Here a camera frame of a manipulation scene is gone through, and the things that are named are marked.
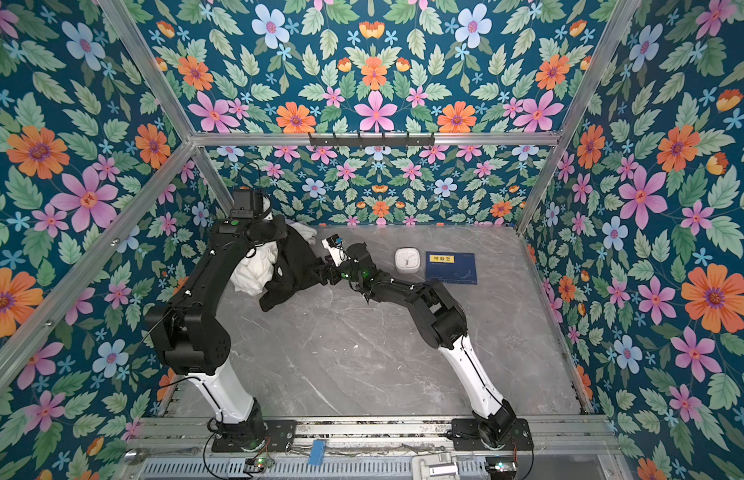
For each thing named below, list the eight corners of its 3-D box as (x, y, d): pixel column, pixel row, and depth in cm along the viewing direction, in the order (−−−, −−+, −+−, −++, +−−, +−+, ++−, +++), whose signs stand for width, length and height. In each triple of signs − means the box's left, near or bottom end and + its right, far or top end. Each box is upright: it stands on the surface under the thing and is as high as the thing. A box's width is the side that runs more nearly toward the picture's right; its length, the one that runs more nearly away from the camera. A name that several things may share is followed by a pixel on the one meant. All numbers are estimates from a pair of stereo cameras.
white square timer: (394, 274, 107) (394, 268, 104) (394, 253, 114) (394, 247, 111) (420, 274, 107) (421, 268, 104) (419, 253, 114) (420, 247, 111)
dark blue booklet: (426, 284, 105) (426, 281, 104) (423, 254, 114) (424, 251, 112) (479, 284, 105) (480, 281, 104) (472, 254, 114) (474, 251, 112)
